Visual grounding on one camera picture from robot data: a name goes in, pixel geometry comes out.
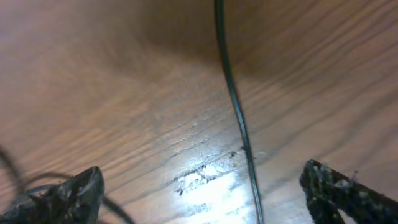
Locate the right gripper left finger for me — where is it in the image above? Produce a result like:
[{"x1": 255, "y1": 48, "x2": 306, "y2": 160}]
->
[{"x1": 1, "y1": 166, "x2": 104, "y2": 224}]

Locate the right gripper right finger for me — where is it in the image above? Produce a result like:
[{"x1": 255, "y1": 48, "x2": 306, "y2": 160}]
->
[{"x1": 299, "y1": 159, "x2": 397, "y2": 224}]

